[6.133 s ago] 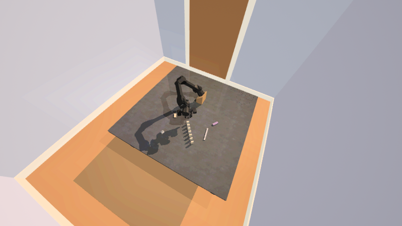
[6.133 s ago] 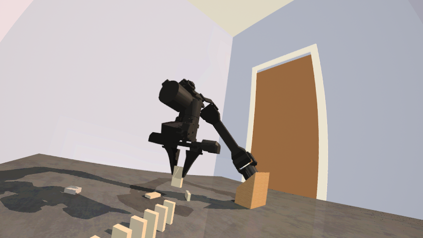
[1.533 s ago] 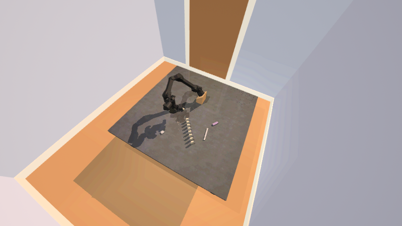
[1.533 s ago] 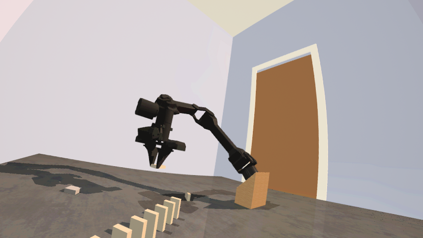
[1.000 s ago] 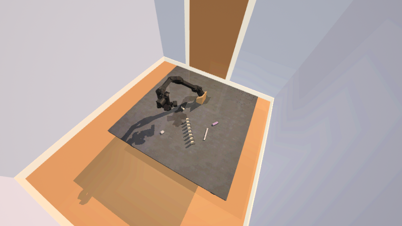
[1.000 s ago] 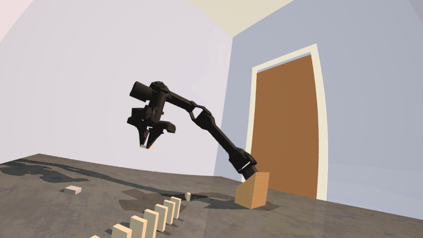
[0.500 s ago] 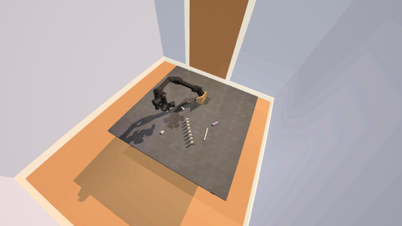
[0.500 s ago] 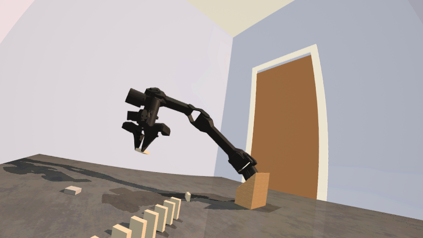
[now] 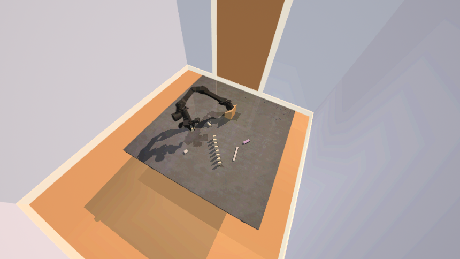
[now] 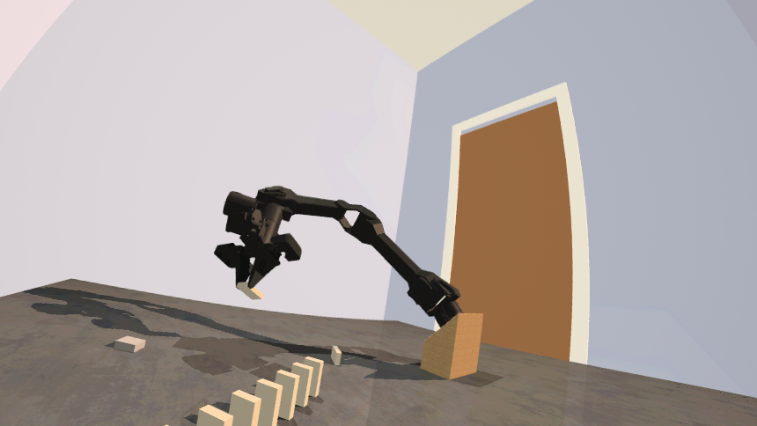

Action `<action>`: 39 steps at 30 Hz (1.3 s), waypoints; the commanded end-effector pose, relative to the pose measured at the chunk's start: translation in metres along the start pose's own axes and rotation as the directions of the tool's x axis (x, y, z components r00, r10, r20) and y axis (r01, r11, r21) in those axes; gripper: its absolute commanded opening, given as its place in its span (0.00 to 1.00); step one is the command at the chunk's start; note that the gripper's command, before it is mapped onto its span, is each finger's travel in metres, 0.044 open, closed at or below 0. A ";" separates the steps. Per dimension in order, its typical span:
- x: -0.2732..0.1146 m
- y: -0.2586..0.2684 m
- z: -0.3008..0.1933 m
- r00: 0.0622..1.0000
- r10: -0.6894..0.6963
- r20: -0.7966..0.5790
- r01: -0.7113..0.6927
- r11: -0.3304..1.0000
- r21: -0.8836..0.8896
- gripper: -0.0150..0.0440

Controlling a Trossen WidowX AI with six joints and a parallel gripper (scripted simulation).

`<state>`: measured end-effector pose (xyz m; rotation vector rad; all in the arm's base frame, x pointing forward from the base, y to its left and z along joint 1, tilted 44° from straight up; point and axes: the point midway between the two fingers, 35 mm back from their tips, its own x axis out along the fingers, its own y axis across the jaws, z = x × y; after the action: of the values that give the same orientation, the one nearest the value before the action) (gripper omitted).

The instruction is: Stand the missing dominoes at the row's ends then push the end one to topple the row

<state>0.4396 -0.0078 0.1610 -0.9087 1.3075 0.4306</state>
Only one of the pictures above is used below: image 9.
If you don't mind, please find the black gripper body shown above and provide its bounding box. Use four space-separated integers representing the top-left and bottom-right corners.
178 115 200 128

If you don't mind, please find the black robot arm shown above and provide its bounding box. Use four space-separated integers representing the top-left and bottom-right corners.
171 85 234 128

